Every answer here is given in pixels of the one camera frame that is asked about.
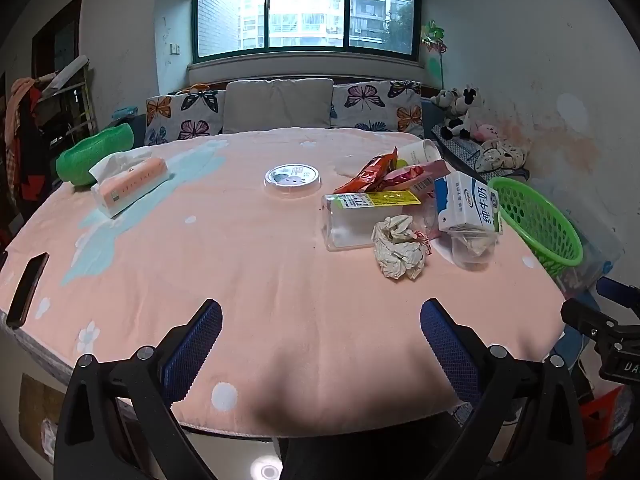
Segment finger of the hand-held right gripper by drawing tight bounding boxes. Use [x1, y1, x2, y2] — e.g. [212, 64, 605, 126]
[596, 276, 640, 312]
[560, 298, 640, 346]

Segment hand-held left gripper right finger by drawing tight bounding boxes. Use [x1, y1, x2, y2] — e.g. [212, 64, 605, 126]
[420, 298, 586, 480]

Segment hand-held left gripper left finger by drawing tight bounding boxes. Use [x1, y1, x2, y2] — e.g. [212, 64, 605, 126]
[54, 299, 223, 480]

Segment green plastic basket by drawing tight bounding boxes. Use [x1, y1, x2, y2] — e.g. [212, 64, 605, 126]
[487, 176, 585, 278]

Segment white paper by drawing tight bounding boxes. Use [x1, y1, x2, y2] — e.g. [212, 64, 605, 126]
[371, 215, 431, 281]

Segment blue white milk carton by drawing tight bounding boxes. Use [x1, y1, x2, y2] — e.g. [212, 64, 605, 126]
[434, 171, 503, 235]

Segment red orange snack wrapper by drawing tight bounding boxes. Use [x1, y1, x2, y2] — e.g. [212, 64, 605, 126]
[332, 147, 399, 195]

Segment white paper cup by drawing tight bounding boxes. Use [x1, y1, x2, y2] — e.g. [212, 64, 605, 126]
[397, 139, 442, 167]

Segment red plastic stool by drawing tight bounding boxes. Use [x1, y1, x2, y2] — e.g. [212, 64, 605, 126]
[577, 385, 626, 456]

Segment clear plastic cup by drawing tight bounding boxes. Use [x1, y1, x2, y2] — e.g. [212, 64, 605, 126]
[440, 225, 501, 271]

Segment cardboard box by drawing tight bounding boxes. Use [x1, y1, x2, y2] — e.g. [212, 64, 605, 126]
[20, 375, 66, 461]

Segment pink tissue pack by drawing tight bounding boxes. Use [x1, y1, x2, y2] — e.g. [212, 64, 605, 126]
[89, 151, 168, 219]

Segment black phone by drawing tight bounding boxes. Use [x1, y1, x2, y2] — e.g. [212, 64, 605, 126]
[5, 252, 51, 329]

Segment pink red snack packet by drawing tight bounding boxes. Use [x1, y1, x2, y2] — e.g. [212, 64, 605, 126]
[382, 159, 453, 196]

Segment cream spotted plush toy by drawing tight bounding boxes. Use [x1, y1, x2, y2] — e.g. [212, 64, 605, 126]
[475, 137, 531, 173]

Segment round clear lid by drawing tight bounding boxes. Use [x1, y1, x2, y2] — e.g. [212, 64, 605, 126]
[264, 163, 322, 196]

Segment pink plush toy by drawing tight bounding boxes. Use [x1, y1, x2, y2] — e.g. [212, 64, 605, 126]
[472, 120, 505, 144]

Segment green plastic bowl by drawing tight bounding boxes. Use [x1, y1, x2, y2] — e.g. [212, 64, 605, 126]
[55, 122, 136, 187]

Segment black and white cow plush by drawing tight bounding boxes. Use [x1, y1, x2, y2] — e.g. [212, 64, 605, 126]
[442, 86, 482, 141]

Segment butterfly print pillow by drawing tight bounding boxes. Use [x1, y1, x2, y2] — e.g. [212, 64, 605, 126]
[330, 80, 425, 138]
[145, 89, 226, 147]

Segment grey white plush toy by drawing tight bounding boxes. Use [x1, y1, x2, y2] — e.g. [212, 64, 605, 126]
[430, 88, 461, 110]

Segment grey pillow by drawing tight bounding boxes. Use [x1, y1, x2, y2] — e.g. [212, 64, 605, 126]
[222, 78, 335, 135]

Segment hanging orange red clothes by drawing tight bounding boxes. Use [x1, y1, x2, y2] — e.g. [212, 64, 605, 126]
[5, 77, 51, 206]

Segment wooden clothes rack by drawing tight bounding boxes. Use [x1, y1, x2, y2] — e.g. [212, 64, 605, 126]
[40, 57, 96, 136]

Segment colourful pinwheel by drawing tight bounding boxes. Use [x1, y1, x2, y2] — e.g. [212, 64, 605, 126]
[419, 20, 449, 88]

